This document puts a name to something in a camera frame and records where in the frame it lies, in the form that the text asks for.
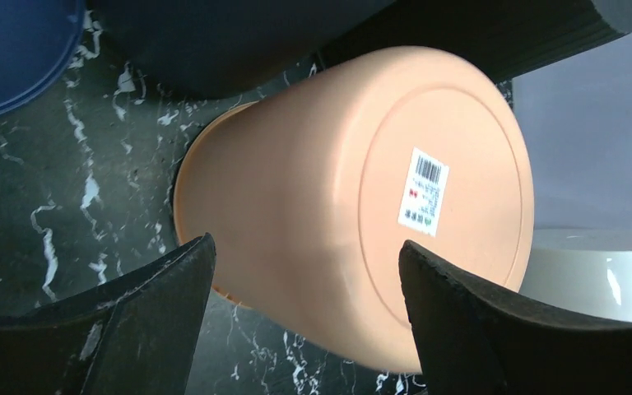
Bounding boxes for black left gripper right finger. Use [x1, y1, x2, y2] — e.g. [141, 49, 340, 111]
[398, 240, 632, 394]

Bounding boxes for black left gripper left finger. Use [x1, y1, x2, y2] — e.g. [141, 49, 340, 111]
[0, 235, 216, 394]

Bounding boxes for orange plastic bucket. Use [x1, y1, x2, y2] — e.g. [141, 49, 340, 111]
[173, 46, 534, 373]

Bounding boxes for dark navy plastic bucket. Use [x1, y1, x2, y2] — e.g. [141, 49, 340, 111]
[91, 0, 390, 99]

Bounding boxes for black ribbed plastic bucket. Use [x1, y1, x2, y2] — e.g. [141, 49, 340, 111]
[318, 0, 632, 82]

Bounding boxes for light blue plastic bucket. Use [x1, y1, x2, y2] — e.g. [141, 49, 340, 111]
[0, 0, 86, 115]

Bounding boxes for white orange lidded bin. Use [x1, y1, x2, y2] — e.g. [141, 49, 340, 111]
[519, 229, 632, 322]

